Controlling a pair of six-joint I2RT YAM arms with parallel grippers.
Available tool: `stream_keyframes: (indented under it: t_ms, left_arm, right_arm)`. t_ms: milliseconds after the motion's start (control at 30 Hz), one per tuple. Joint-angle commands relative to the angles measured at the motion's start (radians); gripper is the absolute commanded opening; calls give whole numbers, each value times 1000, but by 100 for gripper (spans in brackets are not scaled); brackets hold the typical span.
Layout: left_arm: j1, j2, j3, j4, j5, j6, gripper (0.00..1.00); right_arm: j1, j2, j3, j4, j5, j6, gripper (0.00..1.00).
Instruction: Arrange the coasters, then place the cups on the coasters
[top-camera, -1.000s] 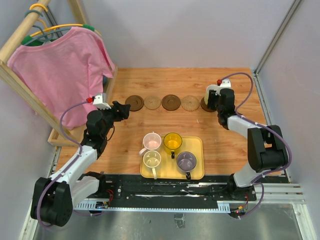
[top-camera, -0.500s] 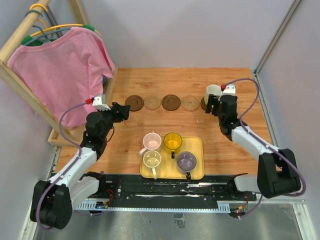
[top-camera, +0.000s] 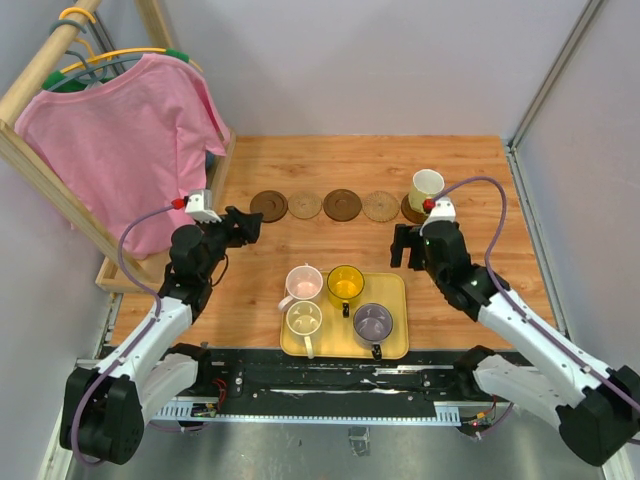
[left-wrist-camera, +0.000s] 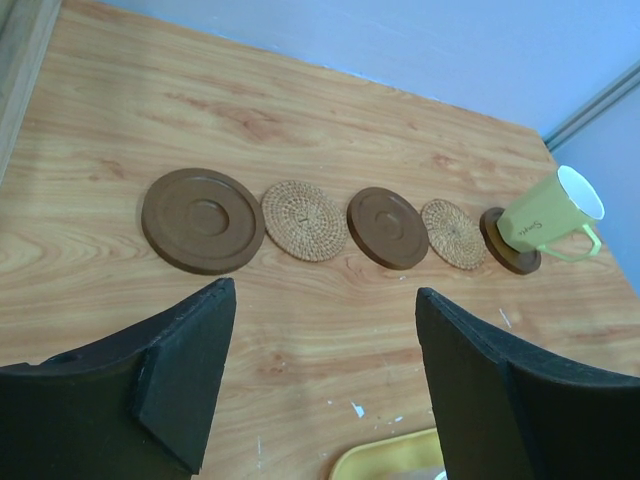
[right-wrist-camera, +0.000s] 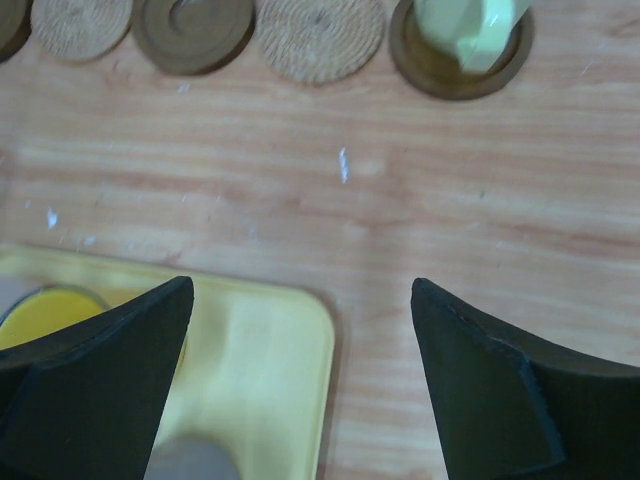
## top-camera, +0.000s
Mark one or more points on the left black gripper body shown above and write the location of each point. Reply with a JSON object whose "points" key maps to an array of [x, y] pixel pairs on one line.
{"points": [[216, 237]]}

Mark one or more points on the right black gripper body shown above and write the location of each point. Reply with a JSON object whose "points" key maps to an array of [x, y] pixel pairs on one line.
{"points": [[432, 270]]}

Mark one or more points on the brown wooden coaster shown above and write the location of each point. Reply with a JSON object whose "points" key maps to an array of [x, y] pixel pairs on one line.
{"points": [[413, 216], [271, 204], [342, 205]]}

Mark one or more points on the woven rattan coaster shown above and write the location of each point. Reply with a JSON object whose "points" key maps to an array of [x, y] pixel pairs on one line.
{"points": [[304, 204], [380, 206]]}

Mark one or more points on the white green mug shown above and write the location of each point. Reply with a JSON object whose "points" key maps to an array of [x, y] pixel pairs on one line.
{"points": [[426, 184]]}

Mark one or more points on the purple mug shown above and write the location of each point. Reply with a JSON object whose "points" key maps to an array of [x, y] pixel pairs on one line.
{"points": [[372, 326]]}

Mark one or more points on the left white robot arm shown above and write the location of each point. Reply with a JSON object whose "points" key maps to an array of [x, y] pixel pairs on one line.
{"points": [[107, 407]]}

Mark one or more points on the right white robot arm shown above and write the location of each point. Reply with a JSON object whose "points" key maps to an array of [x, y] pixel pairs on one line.
{"points": [[593, 406]]}

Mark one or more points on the yellow transparent mug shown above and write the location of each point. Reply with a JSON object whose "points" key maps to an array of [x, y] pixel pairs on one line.
{"points": [[345, 285]]}

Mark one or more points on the pink mug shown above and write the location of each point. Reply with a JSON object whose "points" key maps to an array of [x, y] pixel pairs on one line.
{"points": [[303, 283]]}

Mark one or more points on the wooden clothes rack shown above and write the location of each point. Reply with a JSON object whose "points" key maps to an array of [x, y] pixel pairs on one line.
{"points": [[32, 167]]}

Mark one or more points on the cream mug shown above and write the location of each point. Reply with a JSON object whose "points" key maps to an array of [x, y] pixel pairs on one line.
{"points": [[304, 321]]}

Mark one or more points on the pink t-shirt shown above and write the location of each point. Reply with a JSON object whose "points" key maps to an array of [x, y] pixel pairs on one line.
{"points": [[130, 146]]}

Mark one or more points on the grey clothes hanger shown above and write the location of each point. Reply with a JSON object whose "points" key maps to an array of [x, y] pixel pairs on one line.
{"points": [[91, 73]]}

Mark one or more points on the green garment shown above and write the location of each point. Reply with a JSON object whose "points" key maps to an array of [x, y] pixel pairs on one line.
{"points": [[168, 52]]}

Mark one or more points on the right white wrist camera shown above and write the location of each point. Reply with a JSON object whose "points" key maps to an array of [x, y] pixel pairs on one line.
{"points": [[441, 209]]}

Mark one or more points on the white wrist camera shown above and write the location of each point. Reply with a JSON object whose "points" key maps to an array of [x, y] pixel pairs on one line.
{"points": [[441, 209], [199, 207]]}

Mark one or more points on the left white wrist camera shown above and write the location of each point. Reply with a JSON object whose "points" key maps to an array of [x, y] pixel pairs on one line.
{"points": [[199, 207]]}

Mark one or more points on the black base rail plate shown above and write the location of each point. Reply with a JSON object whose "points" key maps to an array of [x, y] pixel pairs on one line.
{"points": [[422, 388]]}

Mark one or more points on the aluminium frame post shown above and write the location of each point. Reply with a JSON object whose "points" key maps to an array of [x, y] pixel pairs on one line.
{"points": [[577, 34]]}

